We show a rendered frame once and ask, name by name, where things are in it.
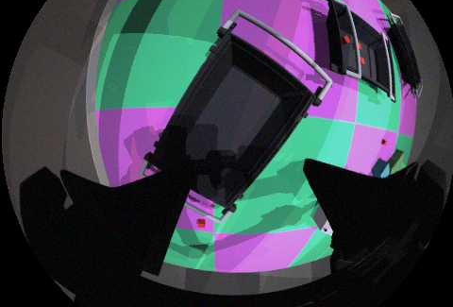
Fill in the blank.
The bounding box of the teal cube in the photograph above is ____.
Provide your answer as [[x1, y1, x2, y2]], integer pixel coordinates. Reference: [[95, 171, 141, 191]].
[[371, 157, 390, 178]]

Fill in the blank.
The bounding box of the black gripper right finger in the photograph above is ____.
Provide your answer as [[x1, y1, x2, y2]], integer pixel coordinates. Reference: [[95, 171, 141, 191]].
[[303, 159, 418, 261]]

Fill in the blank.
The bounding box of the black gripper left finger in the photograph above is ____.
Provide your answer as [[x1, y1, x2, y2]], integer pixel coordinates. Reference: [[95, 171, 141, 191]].
[[59, 160, 195, 276]]

